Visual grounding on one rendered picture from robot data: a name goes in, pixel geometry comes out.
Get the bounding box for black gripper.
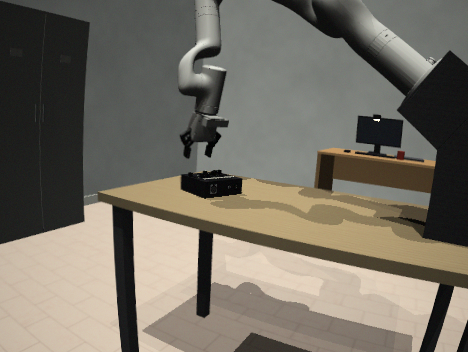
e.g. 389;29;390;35
180;110;221;159

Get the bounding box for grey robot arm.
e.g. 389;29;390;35
178;0;441;127

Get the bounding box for black lighting desk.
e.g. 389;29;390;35
181;170;242;198

